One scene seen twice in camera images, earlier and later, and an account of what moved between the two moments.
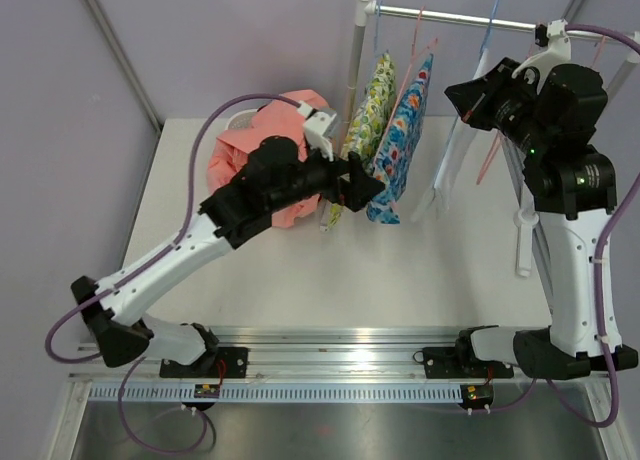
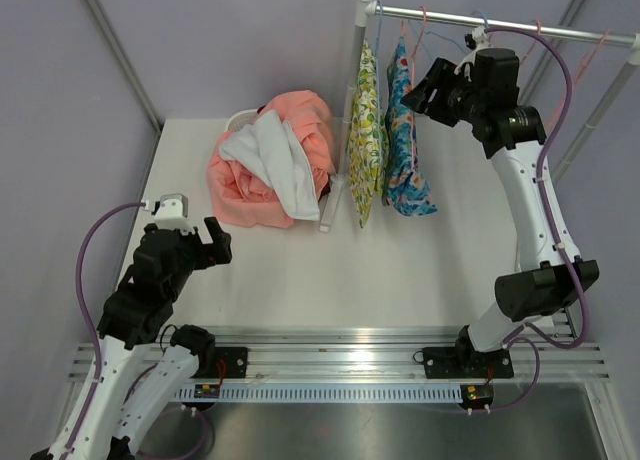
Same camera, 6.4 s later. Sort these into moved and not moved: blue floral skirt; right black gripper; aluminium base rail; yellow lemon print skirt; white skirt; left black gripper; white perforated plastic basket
Moved: left black gripper; blue floral skirt; yellow lemon print skirt; right black gripper; white skirt
Not moved: aluminium base rail; white perforated plastic basket
